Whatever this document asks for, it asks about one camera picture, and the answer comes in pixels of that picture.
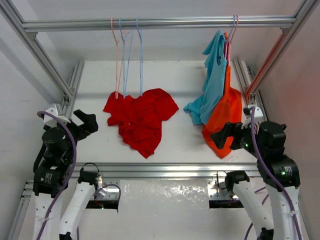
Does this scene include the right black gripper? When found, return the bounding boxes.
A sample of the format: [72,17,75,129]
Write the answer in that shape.
[210,119,266,159]

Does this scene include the red t shirt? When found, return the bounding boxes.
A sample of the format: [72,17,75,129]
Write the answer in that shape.
[103,88,179,159]

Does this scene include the blue wire hanger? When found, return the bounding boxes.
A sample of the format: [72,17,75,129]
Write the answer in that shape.
[136,17,144,96]
[118,18,134,99]

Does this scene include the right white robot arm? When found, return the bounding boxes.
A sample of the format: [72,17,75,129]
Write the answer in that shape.
[210,121,303,240]

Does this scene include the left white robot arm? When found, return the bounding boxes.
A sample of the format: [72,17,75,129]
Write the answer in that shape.
[32,108,101,240]

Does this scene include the orange t shirt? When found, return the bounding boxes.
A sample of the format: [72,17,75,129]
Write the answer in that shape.
[202,43,242,159]

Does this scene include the light blue t shirt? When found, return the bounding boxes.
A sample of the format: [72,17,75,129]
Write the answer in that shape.
[183,30,228,126]

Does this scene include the blue hanger holding shirt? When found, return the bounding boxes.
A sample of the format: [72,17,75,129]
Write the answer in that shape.
[224,14,238,61]

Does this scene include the pink hanger holding shirt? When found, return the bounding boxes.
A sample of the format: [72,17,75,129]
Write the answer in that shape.
[224,14,240,63]

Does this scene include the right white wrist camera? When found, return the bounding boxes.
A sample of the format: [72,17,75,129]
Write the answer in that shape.
[241,104,264,129]

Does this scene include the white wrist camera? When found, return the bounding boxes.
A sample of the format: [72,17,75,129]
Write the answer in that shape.
[241,104,264,129]
[43,103,71,128]

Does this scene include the pink wire hanger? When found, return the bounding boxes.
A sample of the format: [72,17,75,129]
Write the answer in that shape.
[110,17,128,99]

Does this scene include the orange diagonal frame bar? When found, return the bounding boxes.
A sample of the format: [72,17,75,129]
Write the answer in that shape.
[244,33,286,104]

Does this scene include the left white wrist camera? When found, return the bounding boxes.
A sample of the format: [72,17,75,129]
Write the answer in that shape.
[43,103,71,128]

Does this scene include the aluminium front rail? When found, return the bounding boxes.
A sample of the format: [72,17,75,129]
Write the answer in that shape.
[84,162,260,180]

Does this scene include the aluminium rail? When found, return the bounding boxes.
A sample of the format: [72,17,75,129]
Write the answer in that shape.
[21,15,296,33]
[84,162,260,180]

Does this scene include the aluminium top rail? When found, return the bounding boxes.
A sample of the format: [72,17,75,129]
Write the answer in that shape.
[21,15,296,33]

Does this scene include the aluminium right frame post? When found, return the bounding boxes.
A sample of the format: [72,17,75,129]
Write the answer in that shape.
[280,0,320,36]

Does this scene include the aluminium frame post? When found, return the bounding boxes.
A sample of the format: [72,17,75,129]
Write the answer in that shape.
[280,0,320,36]
[0,0,73,105]

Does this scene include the aluminium left frame post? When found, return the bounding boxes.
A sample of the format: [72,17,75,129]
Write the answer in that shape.
[0,0,73,105]

